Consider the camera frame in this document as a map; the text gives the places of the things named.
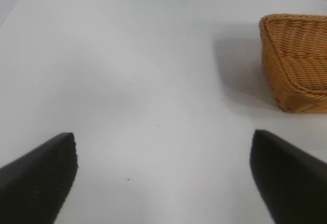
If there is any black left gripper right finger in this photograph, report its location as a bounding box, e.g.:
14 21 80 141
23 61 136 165
249 129 327 224

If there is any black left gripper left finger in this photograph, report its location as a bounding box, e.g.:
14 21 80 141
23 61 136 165
0 132 80 224

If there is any tan woven wicker basket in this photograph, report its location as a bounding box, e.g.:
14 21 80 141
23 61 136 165
259 13 327 114

